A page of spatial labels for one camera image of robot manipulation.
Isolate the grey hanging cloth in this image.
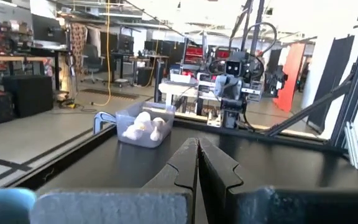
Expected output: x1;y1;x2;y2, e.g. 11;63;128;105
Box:
87;26;102;49

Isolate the teal plastic basket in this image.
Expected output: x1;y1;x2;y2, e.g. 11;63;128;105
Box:
0;187;37;224

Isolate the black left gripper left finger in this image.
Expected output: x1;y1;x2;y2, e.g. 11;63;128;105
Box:
29;138;199;224

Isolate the red partition panel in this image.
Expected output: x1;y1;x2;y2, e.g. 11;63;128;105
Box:
273;42;306;113

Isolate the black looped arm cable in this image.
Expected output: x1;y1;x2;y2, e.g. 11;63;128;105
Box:
243;21;278;80

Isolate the patterned hanging cloth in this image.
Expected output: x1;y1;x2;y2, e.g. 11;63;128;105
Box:
70;23;88;72

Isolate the red storage bin shelf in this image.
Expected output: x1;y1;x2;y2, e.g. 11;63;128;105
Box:
183;45;204;65

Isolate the black cabinet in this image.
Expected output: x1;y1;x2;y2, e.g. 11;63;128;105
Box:
1;74;55;118

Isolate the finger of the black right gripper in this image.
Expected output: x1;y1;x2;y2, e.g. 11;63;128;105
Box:
213;74;230;98
228;77;244;101

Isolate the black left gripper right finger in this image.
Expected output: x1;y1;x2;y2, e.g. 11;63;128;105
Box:
198;138;358;224

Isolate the white work table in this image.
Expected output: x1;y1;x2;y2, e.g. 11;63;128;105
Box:
158;73;226;116

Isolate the grey office chair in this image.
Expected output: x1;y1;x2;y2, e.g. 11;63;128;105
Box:
81;43;105;84

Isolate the yellow hanging cable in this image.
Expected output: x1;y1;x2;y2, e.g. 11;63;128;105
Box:
91;0;111;107

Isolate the black partition panel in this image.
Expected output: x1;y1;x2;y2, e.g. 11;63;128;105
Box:
306;35;356;127

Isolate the grey plastic basket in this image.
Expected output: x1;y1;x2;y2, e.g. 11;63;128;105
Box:
115;101;177;149

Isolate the dark computer monitor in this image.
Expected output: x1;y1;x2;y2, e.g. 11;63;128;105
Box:
31;14;67;44

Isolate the wooden workbench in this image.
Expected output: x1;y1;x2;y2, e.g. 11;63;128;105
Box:
0;54;58;77

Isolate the silver aluminium profile piece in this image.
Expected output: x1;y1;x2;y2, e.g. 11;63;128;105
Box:
344;121;358;171

